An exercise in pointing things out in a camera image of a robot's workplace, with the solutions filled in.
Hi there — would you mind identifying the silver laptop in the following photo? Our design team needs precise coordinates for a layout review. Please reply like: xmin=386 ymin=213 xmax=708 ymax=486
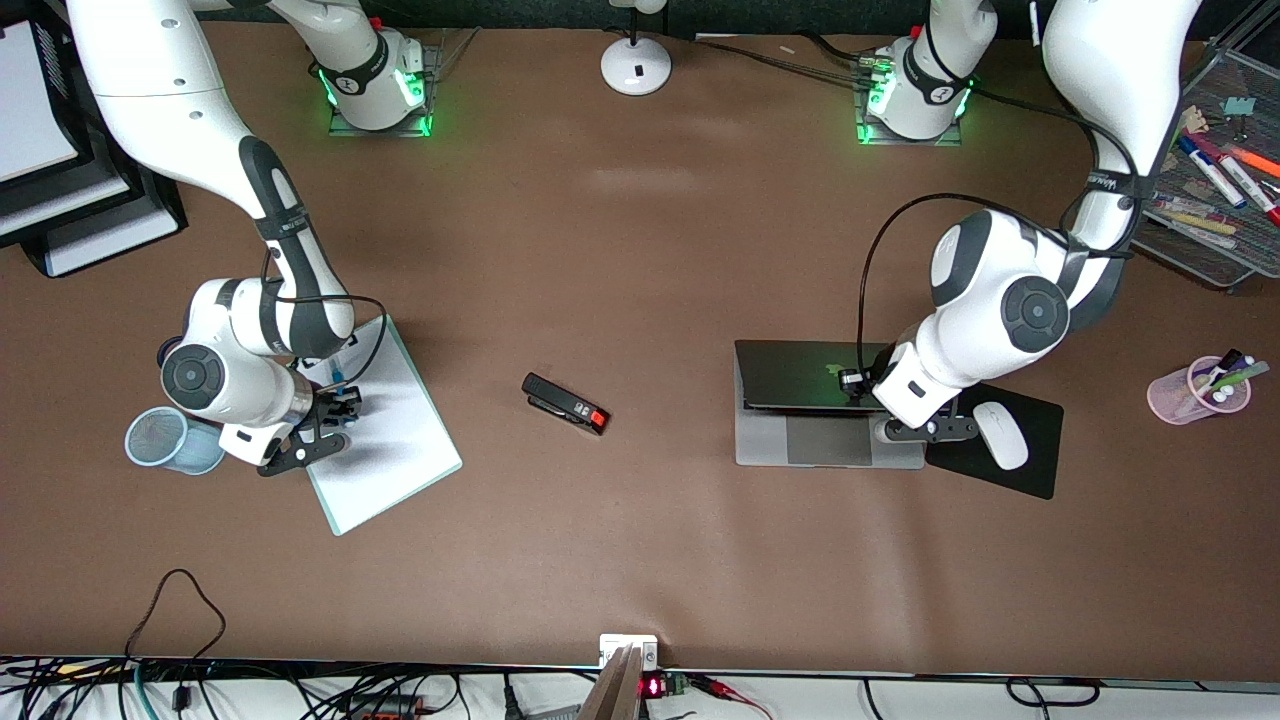
xmin=733 ymin=339 xmax=926 ymax=470

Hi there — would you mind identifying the green marker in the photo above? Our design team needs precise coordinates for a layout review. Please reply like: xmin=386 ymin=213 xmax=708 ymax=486
xmin=1208 ymin=361 xmax=1272 ymax=393

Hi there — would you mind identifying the yellow marker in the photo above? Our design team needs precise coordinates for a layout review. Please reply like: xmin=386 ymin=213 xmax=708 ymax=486
xmin=1160 ymin=208 xmax=1239 ymax=238

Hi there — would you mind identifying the white marker with blue cap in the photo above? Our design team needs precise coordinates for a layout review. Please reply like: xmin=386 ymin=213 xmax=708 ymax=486
xmin=1178 ymin=135 xmax=1248 ymax=209

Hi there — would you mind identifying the white marker with red cap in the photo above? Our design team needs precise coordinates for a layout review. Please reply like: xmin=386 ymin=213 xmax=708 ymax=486
xmin=1195 ymin=135 xmax=1280 ymax=227

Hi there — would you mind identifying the white computer mouse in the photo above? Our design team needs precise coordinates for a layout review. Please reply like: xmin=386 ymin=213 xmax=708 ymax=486
xmin=972 ymin=401 xmax=1031 ymax=472

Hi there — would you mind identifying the clipboard with white paper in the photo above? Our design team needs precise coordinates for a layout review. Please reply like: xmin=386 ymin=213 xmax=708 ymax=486
xmin=296 ymin=313 xmax=464 ymax=538

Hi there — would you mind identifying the black mouse pad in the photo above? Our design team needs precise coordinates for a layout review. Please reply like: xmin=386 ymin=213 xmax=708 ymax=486
xmin=923 ymin=380 xmax=1065 ymax=501

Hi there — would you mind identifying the blue mesh pen cup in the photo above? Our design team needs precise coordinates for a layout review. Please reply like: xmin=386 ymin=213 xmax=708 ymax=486
xmin=124 ymin=406 xmax=227 ymax=476

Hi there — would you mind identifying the black stapler with red end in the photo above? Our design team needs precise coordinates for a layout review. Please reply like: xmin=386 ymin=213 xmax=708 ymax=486
xmin=521 ymin=372 xmax=610 ymax=437

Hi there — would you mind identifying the pink mesh pen cup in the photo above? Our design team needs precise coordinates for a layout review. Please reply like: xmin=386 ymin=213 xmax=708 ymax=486
xmin=1147 ymin=355 xmax=1253 ymax=426

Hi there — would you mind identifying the orange connector block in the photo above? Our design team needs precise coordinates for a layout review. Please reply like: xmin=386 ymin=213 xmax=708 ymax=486
xmin=345 ymin=693 xmax=426 ymax=720

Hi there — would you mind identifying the black stacked paper tray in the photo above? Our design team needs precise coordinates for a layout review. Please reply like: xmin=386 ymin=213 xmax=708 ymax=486
xmin=0 ymin=0 xmax=189 ymax=279

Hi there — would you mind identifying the silver mesh desk tray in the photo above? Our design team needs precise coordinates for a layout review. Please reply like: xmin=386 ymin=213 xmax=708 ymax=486
xmin=1130 ymin=20 xmax=1280 ymax=293

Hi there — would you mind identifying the grey mounting beam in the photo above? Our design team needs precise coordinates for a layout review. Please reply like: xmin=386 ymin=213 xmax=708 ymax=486
xmin=577 ymin=645 xmax=646 ymax=720

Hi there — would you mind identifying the white paper stack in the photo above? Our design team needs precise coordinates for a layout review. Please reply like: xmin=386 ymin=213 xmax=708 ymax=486
xmin=0 ymin=20 xmax=81 ymax=186

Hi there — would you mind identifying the white round stand base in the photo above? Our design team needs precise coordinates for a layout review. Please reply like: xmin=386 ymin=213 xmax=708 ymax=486
xmin=600 ymin=0 xmax=673 ymax=97

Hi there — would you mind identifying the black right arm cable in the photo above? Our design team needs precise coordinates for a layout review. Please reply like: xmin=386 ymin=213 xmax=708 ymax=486
xmin=262 ymin=245 xmax=389 ymax=389

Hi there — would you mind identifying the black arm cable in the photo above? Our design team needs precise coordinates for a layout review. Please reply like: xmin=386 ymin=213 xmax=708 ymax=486
xmin=855 ymin=85 xmax=1143 ymax=387
xmin=262 ymin=245 xmax=389 ymax=389

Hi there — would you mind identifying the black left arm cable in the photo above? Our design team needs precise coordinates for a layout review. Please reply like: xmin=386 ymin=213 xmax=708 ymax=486
xmin=855 ymin=85 xmax=1143 ymax=387

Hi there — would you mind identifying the black looped cable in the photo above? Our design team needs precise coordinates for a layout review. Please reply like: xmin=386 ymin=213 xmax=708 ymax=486
xmin=125 ymin=568 xmax=227 ymax=669

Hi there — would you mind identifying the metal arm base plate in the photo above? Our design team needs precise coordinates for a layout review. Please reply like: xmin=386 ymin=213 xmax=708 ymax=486
xmin=328 ymin=42 xmax=443 ymax=138
xmin=855 ymin=55 xmax=969 ymax=148

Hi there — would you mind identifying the white table edge bracket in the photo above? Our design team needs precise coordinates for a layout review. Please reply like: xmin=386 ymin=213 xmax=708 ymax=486
xmin=599 ymin=633 xmax=660 ymax=671

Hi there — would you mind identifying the black table cable bundle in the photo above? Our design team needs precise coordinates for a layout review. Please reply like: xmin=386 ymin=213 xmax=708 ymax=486
xmin=690 ymin=33 xmax=886 ymax=89

